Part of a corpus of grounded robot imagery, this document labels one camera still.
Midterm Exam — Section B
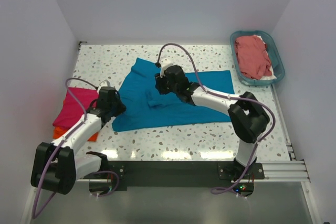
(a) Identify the blue t shirt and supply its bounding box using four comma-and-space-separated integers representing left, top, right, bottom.
112, 58, 230, 132

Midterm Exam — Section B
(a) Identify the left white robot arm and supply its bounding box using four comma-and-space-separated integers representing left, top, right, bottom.
30, 86, 126, 195

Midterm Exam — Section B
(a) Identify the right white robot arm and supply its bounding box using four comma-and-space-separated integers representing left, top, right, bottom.
155, 64, 270, 178

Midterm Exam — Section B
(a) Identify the folded orange t shirt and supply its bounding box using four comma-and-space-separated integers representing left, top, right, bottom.
53, 99, 99, 143

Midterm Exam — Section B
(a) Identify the salmon pink t shirt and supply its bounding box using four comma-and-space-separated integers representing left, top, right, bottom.
234, 35, 259, 80

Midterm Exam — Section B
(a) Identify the teal plastic basket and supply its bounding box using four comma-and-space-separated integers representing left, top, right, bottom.
230, 30, 285, 86

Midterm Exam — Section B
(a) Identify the white cloth in basket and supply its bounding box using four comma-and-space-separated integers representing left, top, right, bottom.
254, 35, 277, 80

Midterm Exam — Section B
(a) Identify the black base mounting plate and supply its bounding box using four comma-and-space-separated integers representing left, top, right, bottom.
85, 158, 265, 197

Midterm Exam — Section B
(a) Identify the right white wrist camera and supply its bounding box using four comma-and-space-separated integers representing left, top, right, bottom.
155, 59, 174, 77

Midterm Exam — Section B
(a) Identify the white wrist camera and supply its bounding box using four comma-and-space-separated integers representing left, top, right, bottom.
98, 80, 111, 89
155, 59, 174, 77

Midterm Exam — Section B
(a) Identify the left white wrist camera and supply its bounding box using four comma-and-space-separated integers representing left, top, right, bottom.
98, 80, 111, 89

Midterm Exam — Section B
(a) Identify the aluminium frame rail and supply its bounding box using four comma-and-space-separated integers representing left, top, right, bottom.
256, 143, 310, 183

